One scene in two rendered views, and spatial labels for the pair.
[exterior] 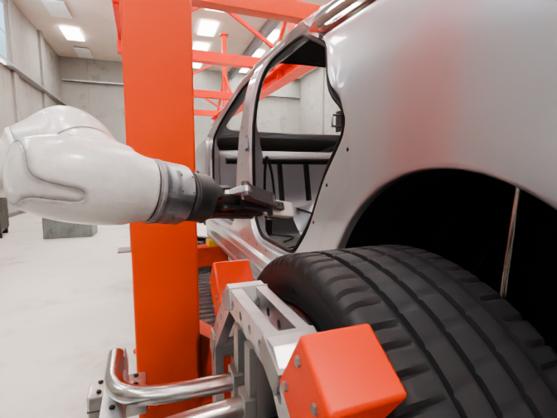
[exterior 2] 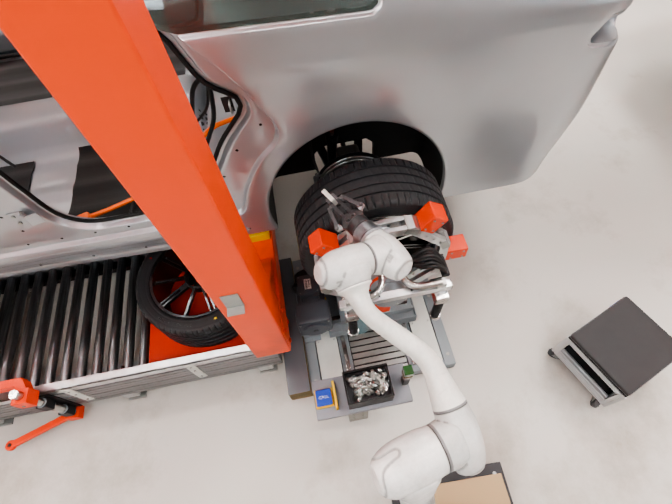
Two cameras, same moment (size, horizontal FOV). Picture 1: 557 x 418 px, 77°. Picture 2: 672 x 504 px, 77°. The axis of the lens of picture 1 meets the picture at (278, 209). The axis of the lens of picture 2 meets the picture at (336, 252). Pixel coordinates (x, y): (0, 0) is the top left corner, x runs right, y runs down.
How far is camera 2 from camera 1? 1.44 m
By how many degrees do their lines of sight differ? 76
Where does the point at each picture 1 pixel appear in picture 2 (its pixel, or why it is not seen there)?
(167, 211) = not seen: hidden behind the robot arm
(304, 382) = (437, 222)
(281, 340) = (411, 224)
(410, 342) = (422, 194)
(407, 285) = (401, 181)
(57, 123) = (367, 259)
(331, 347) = (436, 212)
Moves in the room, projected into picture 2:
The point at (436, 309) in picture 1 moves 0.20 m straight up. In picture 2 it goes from (411, 180) to (416, 142)
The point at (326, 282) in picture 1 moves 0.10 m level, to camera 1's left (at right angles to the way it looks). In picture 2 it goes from (397, 202) to (394, 225)
